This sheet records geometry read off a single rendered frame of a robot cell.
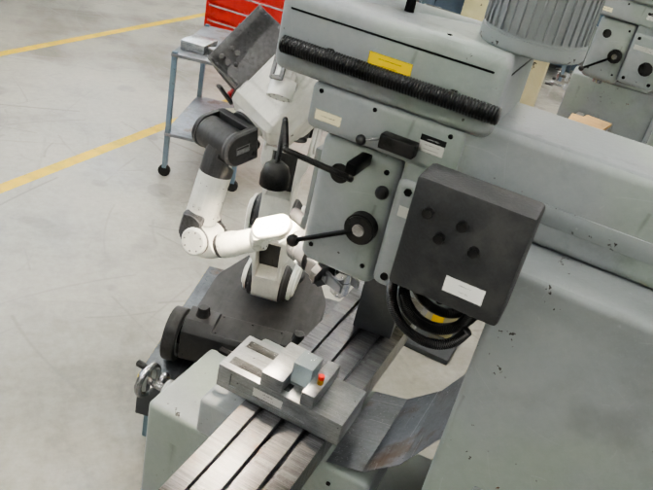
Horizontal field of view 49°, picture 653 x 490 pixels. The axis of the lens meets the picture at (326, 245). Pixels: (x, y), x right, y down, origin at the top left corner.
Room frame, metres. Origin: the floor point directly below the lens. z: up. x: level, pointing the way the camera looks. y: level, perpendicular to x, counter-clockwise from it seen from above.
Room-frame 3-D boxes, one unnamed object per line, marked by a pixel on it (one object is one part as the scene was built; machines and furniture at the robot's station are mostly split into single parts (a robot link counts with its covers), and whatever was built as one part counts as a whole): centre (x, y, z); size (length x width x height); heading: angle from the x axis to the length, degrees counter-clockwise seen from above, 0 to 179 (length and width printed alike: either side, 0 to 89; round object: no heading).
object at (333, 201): (1.48, -0.06, 1.47); 0.21 x 0.19 x 0.32; 160
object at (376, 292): (1.86, -0.21, 1.01); 0.22 x 0.12 x 0.20; 168
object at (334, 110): (1.47, -0.10, 1.68); 0.34 x 0.24 x 0.10; 70
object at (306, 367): (1.39, -0.02, 1.02); 0.06 x 0.05 x 0.06; 160
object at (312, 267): (1.55, 0.01, 1.23); 0.13 x 0.12 x 0.10; 135
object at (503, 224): (1.06, -0.22, 1.62); 0.20 x 0.09 x 0.21; 70
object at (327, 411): (1.40, 0.01, 0.96); 0.35 x 0.15 x 0.11; 70
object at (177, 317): (2.05, 0.46, 0.50); 0.20 x 0.05 x 0.20; 176
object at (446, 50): (1.48, -0.07, 1.81); 0.47 x 0.26 x 0.16; 70
